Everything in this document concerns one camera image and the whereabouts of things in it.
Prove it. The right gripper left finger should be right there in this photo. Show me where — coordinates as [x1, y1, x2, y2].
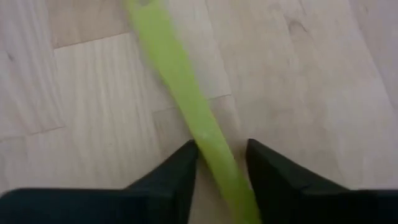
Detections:
[0, 139, 200, 224]

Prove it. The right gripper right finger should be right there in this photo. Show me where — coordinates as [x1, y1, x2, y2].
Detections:
[246, 138, 398, 224]

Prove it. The green dish brush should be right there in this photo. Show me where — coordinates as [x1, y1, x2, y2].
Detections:
[123, 0, 262, 224]

